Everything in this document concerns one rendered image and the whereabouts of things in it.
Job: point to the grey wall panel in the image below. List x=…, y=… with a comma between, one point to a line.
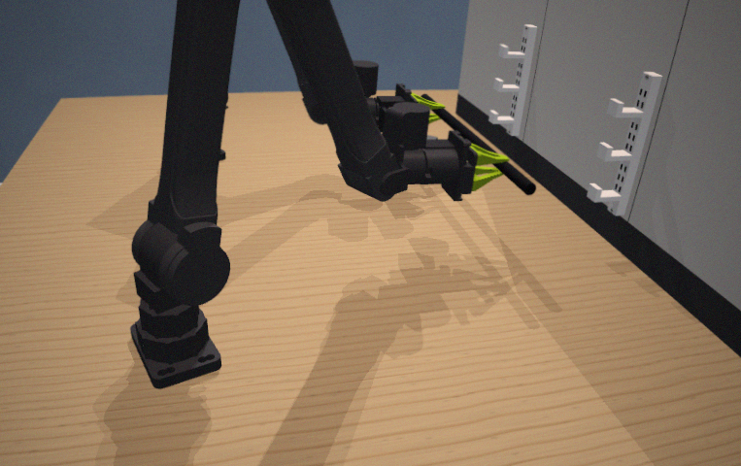
x=682, y=222

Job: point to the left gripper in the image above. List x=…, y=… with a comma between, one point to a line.
x=405, y=94

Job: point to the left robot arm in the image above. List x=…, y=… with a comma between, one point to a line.
x=367, y=72

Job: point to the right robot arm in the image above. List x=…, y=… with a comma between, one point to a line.
x=191, y=270

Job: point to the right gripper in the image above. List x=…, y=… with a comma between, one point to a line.
x=457, y=176

